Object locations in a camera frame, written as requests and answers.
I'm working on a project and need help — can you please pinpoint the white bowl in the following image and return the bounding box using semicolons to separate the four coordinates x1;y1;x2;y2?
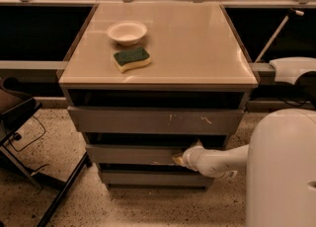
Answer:
107;21;147;46

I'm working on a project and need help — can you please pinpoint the grey bottom drawer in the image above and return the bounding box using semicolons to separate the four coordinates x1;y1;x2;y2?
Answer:
100;172;213;188

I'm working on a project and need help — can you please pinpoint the grey drawer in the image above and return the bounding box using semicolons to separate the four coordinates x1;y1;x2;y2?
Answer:
86;144;185;166
100;172;213;188
68;107;244;135

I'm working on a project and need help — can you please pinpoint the black floor cable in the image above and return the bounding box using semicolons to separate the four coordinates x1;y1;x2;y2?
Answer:
7;114;47;153

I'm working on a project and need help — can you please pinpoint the white chair armrest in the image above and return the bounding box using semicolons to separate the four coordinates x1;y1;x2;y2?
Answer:
270;57;316;85

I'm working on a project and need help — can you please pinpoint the green yellow sponge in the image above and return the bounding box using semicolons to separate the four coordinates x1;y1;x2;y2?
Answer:
114;46;151;73

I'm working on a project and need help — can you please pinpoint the black chair left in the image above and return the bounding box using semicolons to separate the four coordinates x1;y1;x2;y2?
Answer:
0;76;93;227

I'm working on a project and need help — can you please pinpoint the grey drawer cabinet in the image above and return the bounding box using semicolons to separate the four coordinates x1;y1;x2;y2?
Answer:
59;2;258;176

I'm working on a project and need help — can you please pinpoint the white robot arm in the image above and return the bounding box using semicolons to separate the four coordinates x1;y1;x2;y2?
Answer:
174;109;316;227

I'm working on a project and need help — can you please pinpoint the grey top drawer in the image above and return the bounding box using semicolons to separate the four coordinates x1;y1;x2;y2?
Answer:
68;107;244;135

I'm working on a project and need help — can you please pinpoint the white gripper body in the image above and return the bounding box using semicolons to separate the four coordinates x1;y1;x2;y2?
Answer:
183;145;205;171

